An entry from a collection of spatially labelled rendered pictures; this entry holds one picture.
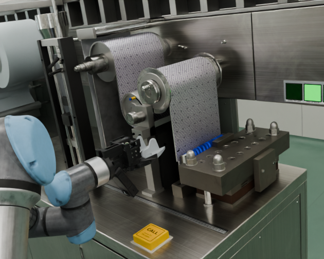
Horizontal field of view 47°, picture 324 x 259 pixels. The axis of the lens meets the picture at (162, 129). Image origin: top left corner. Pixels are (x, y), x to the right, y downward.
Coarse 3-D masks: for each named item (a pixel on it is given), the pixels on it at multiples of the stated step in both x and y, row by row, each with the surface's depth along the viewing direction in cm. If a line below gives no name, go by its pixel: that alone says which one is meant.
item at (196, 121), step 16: (208, 96) 126; (176, 112) 116; (192, 112) 121; (208, 112) 127; (176, 128) 117; (192, 128) 122; (208, 128) 128; (176, 144) 118; (192, 144) 123; (176, 160) 119
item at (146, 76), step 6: (216, 72) 128; (144, 78) 117; (150, 78) 115; (156, 78) 113; (216, 78) 129; (162, 84) 112; (162, 90) 113; (162, 96) 113; (162, 102) 114; (156, 108) 117
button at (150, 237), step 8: (152, 224) 104; (144, 232) 101; (152, 232) 100; (160, 232) 100; (168, 232) 100; (136, 240) 100; (144, 240) 97; (152, 240) 97; (160, 240) 98; (152, 248) 96
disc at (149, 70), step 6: (144, 72) 116; (150, 72) 114; (156, 72) 112; (138, 78) 119; (162, 78) 111; (138, 84) 120; (168, 84) 110; (138, 90) 121; (168, 90) 111; (168, 96) 112; (144, 102) 121; (168, 102) 113; (162, 108) 115
